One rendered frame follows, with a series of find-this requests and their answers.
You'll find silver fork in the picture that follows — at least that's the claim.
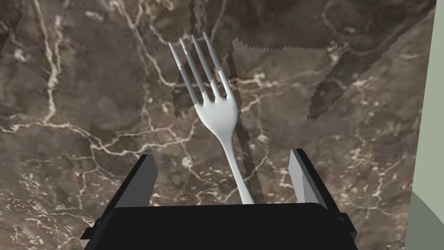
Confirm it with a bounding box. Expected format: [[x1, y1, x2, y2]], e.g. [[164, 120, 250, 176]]
[[168, 32, 255, 205]]

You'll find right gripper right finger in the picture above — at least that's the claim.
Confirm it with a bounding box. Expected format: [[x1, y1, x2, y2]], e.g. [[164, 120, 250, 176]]
[[288, 148, 341, 213]]

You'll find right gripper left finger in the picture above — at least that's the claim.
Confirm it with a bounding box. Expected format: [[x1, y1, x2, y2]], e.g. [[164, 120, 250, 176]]
[[102, 154, 158, 220]]

